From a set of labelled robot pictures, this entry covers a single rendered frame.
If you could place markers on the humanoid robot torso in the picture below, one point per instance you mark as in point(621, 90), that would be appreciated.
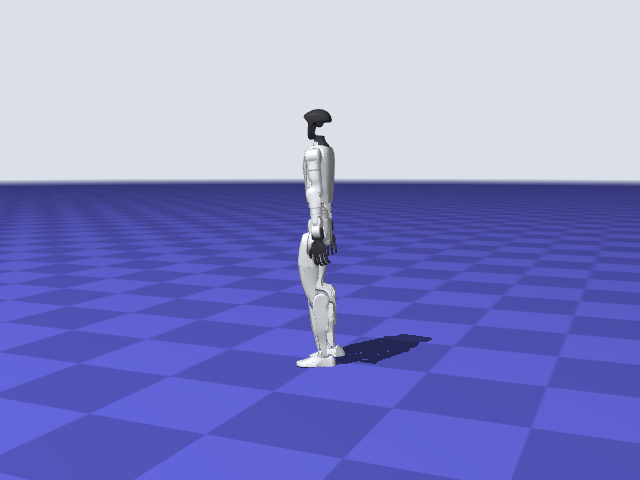
point(327, 175)

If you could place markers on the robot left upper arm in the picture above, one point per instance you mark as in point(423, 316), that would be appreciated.
point(313, 158)

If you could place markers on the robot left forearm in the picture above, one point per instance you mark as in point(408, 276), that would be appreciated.
point(315, 207)

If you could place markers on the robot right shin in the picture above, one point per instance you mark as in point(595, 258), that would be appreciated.
point(332, 322)

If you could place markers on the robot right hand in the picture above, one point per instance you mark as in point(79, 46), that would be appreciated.
point(331, 246)

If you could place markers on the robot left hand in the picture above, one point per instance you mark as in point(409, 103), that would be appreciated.
point(318, 248)

